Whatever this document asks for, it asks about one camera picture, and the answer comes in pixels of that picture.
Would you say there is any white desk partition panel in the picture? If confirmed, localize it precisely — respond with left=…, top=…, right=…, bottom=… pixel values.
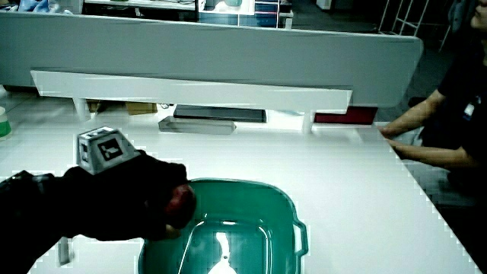
left=0, top=11, right=425, bottom=109

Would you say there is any green plastic basin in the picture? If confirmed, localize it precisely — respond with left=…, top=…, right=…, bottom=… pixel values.
left=137, top=177, right=310, bottom=274

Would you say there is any another person's forearm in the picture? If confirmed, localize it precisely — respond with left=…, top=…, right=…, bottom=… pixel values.
left=385, top=138, right=483, bottom=171
left=377, top=88, right=447, bottom=139

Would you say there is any red apple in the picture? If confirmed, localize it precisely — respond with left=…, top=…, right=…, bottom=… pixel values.
left=164, top=183, right=198, bottom=230

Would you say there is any small grey post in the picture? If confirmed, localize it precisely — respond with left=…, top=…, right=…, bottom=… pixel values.
left=57, top=236, right=74, bottom=266

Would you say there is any person's right hand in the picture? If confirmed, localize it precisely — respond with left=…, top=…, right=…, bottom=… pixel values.
left=62, top=126, right=191, bottom=242

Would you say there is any white metal rack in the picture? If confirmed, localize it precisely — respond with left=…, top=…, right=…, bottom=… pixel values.
left=377, top=0, right=454, bottom=53

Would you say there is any person's right forearm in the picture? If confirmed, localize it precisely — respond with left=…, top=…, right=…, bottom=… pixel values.
left=0, top=170, right=79, bottom=274

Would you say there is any brown cardboard box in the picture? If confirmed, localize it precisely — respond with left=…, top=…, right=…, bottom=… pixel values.
left=86, top=99, right=159, bottom=116

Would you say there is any dark red flat box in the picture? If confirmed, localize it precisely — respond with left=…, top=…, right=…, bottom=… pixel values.
left=314, top=105, right=379, bottom=126

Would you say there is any grey flat box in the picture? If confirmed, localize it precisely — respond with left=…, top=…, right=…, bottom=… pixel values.
left=158, top=115, right=237, bottom=136

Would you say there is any background storage shelf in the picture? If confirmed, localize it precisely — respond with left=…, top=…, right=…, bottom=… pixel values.
left=196, top=0, right=294, bottom=30

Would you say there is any black flat keyboard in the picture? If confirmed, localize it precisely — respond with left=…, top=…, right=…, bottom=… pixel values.
left=173, top=104, right=268, bottom=124

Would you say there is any white desk shelf riser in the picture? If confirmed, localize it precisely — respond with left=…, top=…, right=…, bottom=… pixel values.
left=30, top=69, right=354, bottom=135

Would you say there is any white green cup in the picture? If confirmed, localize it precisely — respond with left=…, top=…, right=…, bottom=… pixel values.
left=0, top=106, right=13, bottom=142

